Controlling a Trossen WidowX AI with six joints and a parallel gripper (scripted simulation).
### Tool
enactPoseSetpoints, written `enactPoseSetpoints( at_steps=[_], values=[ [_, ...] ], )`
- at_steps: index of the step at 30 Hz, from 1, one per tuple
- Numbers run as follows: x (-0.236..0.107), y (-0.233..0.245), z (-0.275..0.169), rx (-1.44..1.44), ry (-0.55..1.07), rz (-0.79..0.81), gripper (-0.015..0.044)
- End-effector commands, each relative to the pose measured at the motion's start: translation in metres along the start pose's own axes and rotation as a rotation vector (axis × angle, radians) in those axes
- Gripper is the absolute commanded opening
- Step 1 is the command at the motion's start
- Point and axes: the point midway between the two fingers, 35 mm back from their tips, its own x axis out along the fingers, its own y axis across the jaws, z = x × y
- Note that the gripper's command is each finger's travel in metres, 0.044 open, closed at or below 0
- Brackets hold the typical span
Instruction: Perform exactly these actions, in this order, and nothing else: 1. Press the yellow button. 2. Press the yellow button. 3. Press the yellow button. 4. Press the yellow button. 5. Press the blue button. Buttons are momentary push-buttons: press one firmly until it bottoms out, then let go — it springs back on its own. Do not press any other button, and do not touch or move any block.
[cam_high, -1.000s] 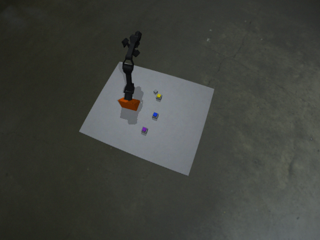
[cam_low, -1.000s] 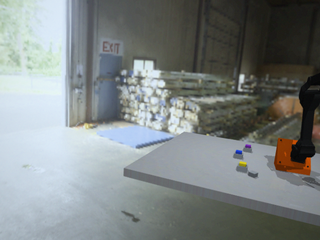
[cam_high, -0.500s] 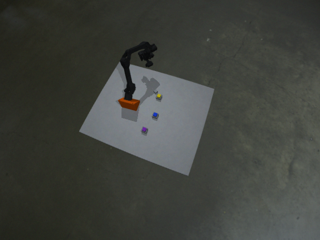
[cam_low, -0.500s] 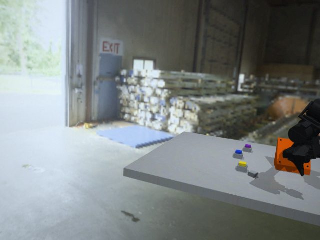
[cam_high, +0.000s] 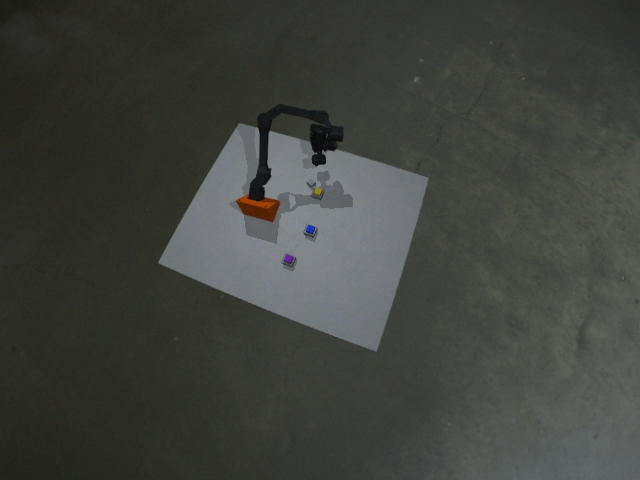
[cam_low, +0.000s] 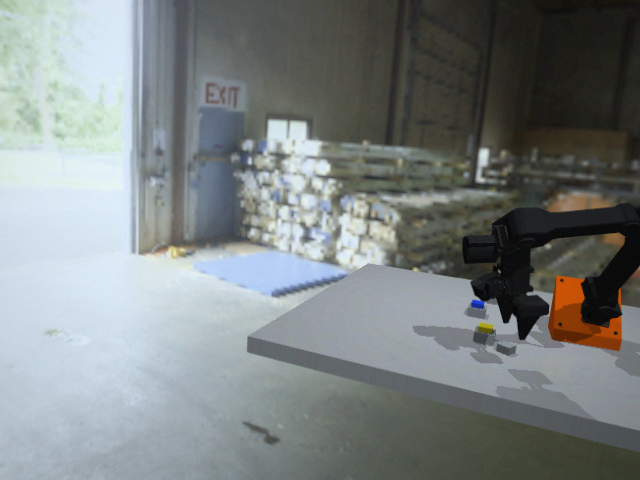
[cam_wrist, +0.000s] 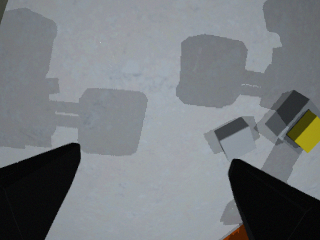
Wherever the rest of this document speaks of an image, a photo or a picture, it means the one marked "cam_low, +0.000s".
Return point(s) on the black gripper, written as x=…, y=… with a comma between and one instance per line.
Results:
x=526, y=308

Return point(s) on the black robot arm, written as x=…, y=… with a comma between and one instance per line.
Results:
x=531, y=227

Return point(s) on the yellow button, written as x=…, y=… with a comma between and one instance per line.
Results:
x=484, y=334

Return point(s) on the blue button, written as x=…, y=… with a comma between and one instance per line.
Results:
x=476, y=309

